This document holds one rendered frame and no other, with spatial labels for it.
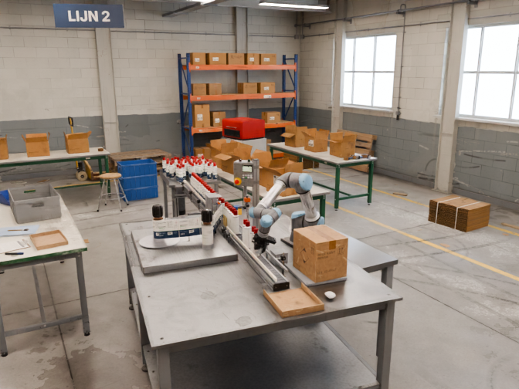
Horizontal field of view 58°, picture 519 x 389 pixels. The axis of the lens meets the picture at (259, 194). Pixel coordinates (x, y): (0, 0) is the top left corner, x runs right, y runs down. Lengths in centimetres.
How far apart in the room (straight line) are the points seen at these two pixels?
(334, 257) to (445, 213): 425
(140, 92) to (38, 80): 205
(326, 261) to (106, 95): 839
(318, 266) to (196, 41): 895
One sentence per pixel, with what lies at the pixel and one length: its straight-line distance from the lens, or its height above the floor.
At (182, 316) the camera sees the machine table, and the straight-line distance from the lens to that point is 277.
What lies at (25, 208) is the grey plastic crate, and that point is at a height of 95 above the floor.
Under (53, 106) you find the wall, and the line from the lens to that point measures 1073.
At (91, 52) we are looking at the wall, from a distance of 1082.
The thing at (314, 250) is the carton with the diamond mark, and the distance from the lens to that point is 300.
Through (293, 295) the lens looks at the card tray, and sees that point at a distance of 294.
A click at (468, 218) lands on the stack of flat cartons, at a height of 21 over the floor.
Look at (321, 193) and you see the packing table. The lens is 551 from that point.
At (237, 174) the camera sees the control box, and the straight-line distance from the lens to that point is 367.
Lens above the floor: 217
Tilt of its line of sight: 15 degrees down
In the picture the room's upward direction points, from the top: straight up
